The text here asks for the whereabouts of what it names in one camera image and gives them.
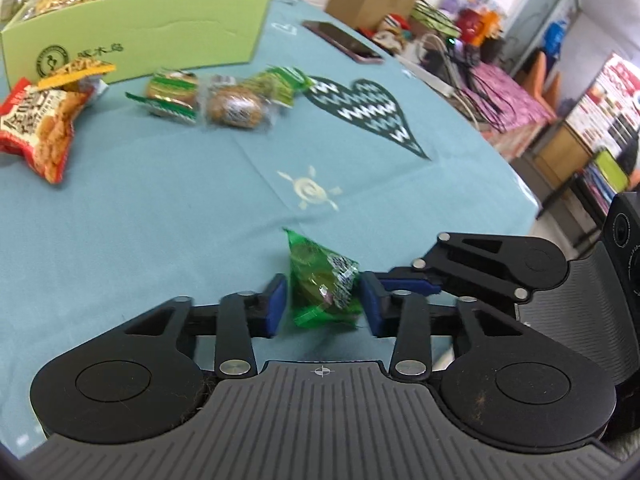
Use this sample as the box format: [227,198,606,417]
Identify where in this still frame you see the green wrapped round cake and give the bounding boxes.
[125,69,203,123]

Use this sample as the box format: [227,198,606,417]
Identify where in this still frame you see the orange chair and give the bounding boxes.
[515,50,563,111]

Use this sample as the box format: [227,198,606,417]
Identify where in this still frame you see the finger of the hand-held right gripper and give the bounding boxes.
[377,232,531,306]

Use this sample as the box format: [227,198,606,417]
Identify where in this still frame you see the light green folder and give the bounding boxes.
[592,150,631,193]

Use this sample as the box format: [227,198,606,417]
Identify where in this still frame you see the red toy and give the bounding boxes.
[452,7,483,43]

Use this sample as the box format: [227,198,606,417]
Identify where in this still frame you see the brown cake in clear wrapper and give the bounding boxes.
[202,74,281,133]

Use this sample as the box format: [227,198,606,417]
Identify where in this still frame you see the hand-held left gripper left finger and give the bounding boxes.
[122,274,289,380]

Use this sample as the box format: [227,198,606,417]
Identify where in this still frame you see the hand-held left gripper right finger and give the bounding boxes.
[359,271,538,381]

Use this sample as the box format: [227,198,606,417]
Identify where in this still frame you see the black cables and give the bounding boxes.
[430,35,506,121]

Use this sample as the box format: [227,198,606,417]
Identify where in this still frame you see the teal printed tablecloth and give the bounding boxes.
[0,0,541,461]

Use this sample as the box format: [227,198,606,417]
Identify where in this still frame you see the purple patterned cloth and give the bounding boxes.
[450,55,558,136]

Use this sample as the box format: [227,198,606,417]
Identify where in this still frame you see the dark smartphone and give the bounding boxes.
[301,20,385,65]

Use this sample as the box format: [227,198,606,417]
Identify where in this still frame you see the red snack packet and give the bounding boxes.
[0,77,98,184]

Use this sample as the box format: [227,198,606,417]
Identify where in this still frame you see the white power strip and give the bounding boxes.
[395,55,488,126]

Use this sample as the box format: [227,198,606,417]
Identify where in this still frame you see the colourful printed poster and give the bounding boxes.
[565,51,640,181]

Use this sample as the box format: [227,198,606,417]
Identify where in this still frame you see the small translucent green snack packet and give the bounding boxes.
[282,227,363,331]

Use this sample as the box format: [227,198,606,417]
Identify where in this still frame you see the light green cardboard box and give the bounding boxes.
[0,0,273,91]

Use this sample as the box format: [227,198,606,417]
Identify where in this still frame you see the yellow and grey snack packet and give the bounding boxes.
[37,57,117,98]

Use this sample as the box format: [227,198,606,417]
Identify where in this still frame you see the blue plastic object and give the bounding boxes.
[542,20,571,56]

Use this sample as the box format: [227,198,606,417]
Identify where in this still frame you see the green and white patterned bag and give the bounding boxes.
[412,0,458,36]

